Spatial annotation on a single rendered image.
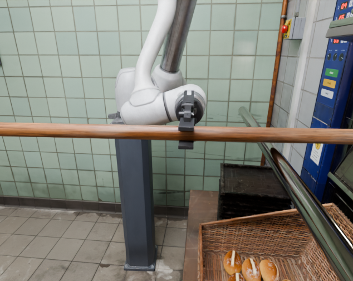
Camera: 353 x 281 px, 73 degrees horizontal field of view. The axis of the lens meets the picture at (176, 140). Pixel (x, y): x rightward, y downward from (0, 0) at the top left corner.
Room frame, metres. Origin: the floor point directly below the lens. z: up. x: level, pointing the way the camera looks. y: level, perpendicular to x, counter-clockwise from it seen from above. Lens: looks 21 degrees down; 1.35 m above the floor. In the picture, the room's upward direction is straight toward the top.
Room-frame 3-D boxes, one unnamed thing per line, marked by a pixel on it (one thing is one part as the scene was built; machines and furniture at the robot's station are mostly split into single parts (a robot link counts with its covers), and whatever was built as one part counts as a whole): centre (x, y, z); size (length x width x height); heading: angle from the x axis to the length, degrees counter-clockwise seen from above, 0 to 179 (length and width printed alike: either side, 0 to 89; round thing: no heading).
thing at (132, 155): (1.26, 0.24, 0.50); 0.21 x 0.21 x 1.00; 88
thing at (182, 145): (0.46, -0.02, 1.18); 0.07 x 0.03 x 0.01; 175
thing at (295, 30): (1.35, -0.61, 1.46); 0.10 x 0.07 x 0.10; 174
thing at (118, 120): (1.26, 0.26, 1.03); 0.22 x 0.18 x 0.06; 88
